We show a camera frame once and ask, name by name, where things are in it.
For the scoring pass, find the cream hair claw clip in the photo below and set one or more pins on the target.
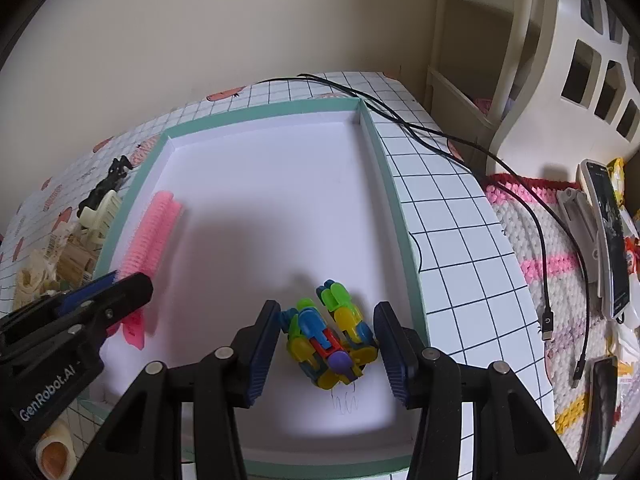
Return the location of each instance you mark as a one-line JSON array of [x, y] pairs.
[[100, 217]]

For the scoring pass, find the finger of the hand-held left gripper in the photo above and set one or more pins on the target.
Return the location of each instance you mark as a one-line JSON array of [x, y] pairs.
[[125, 300], [90, 290]]

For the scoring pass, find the black hair claw clip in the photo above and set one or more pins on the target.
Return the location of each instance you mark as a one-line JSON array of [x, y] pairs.
[[107, 180]]

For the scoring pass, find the white tray with green rim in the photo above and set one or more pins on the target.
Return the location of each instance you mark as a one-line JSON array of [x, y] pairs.
[[280, 185]]

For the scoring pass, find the cream shelf unit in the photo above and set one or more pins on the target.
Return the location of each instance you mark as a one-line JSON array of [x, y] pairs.
[[545, 60]]

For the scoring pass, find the white plastic holder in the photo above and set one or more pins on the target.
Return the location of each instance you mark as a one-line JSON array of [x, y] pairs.
[[580, 230]]

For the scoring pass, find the beige toy bread roll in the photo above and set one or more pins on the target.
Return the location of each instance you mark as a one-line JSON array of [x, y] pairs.
[[55, 452]]

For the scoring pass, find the pink items in shelf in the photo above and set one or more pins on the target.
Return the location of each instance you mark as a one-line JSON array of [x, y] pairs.
[[482, 107]]

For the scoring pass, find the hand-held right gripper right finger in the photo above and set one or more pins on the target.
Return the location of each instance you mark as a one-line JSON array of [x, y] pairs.
[[392, 360]]

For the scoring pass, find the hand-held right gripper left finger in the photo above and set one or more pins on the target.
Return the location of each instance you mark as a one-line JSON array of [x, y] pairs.
[[262, 355]]

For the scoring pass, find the yellow snack packet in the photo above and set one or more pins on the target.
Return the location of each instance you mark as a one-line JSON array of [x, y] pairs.
[[617, 180]]

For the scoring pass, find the pink hair roller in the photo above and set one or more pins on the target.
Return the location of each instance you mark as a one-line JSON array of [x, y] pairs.
[[150, 230]]

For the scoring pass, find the clear cotton swab box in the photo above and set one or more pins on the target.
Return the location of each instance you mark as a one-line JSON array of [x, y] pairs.
[[35, 275]]

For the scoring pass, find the red white packet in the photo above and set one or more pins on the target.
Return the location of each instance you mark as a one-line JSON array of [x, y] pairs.
[[632, 257]]

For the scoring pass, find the colourful plastic toy robot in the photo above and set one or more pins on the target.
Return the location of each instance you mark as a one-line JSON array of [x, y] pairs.
[[320, 340]]

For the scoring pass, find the pink white crocheted blanket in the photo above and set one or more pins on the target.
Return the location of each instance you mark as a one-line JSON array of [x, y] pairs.
[[520, 240]]

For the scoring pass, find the white-edged smartphone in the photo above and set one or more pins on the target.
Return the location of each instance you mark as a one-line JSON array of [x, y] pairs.
[[607, 240]]

